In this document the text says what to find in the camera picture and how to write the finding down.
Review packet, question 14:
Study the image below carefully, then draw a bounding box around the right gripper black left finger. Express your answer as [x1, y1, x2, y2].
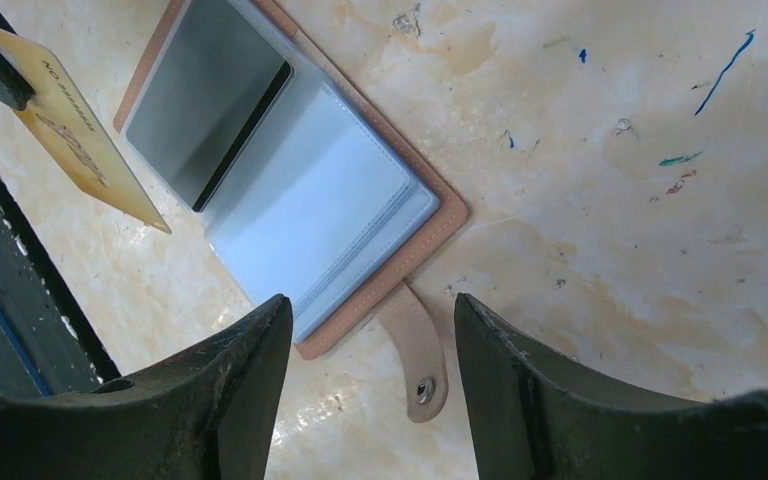
[0, 294, 293, 479]

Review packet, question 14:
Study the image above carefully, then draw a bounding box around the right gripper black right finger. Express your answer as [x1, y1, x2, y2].
[454, 294, 768, 479]

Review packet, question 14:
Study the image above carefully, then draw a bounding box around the gold VIP credit card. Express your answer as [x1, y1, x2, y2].
[0, 28, 171, 234]

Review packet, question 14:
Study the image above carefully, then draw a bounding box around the brown leather card holder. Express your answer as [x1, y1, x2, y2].
[112, 0, 470, 425]

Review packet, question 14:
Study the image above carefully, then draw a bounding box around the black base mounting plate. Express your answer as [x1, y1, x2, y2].
[0, 178, 121, 399]

